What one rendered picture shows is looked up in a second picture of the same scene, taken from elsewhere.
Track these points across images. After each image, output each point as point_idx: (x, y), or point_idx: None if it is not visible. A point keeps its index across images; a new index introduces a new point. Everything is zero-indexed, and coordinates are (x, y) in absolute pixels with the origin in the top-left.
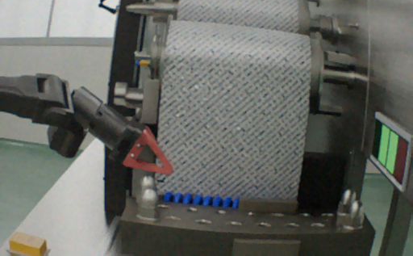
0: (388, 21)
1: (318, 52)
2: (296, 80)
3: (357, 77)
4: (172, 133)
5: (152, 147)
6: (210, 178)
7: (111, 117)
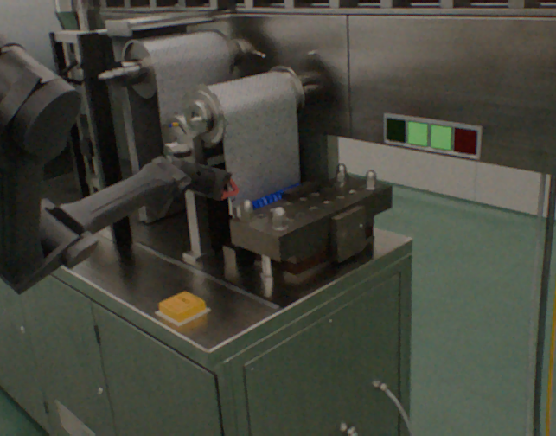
0: (403, 52)
1: (292, 82)
2: (289, 106)
3: (316, 89)
4: (234, 166)
5: (230, 180)
6: (257, 185)
7: (205, 171)
